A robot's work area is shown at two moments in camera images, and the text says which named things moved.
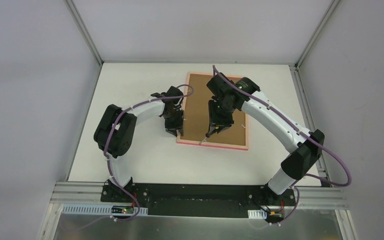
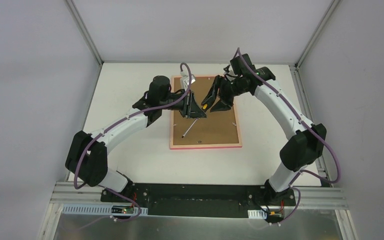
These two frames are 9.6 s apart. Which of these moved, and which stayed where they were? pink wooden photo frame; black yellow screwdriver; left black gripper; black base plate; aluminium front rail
Moved: black yellow screwdriver; pink wooden photo frame; left black gripper
Stayed: aluminium front rail; black base plate
